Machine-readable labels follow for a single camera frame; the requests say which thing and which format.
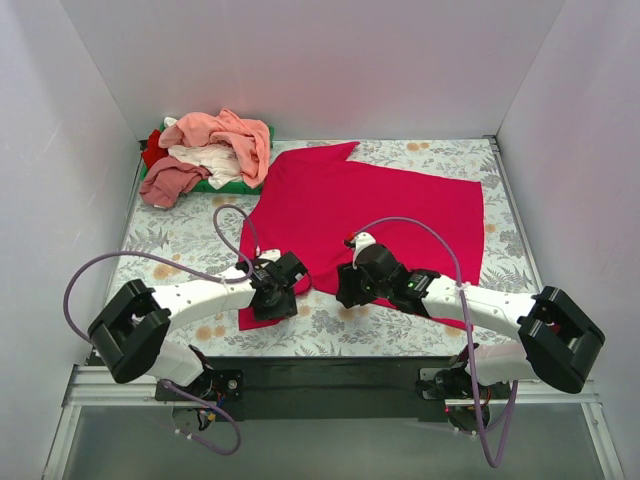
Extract red t shirt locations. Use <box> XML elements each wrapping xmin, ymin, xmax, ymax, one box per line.
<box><xmin>141</xmin><ymin>129</ymin><xmax>168</xmax><ymax>170</ymax></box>

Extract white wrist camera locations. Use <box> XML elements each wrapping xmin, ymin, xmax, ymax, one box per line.
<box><xmin>343</xmin><ymin>231</ymin><xmax>376</xmax><ymax>269</ymax></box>
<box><xmin>253</xmin><ymin>249</ymin><xmax>281</xmax><ymax>263</ymax></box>

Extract green plastic basket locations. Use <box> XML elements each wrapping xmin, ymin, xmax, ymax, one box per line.
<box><xmin>139</xmin><ymin>139</ymin><xmax>263</xmax><ymax>195</ymax></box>

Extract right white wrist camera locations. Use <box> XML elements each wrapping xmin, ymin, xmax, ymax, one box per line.
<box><xmin>343</xmin><ymin>231</ymin><xmax>376</xmax><ymax>269</ymax></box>

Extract magenta t shirt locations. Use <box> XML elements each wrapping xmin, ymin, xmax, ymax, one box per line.
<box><xmin>240</xmin><ymin>142</ymin><xmax>485</xmax><ymax>294</ymax></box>

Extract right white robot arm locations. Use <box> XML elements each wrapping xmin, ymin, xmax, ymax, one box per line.
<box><xmin>336</xmin><ymin>243</ymin><xmax>605</xmax><ymax>398</ymax></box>

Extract salmon pink t shirt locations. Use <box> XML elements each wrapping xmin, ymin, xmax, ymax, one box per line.
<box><xmin>158</xmin><ymin>109</ymin><xmax>271</xmax><ymax>188</ymax></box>

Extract white t shirt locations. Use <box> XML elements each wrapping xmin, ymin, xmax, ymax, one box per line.
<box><xmin>168</xmin><ymin>144</ymin><xmax>242</xmax><ymax>189</ymax></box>

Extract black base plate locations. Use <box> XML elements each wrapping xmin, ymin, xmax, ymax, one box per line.
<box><xmin>188</xmin><ymin>356</ymin><xmax>472</xmax><ymax>422</ymax></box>

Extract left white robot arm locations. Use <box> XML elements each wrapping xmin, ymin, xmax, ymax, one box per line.
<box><xmin>88</xmin><ymin>250</ymin><xmax>308</xmax><ymax>400</ymax></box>

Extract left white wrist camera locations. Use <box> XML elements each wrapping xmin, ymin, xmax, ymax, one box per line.
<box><xmin>253</xmin><ymin>249</ymin><xmax>281</xmax><ymax>263</ymax></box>

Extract aluminium frame rail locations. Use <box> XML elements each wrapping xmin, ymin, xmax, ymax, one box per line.
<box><xmin>42</xmin><ymin>366</ymin><xmax>171</xmax><ymax>479</ymax></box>

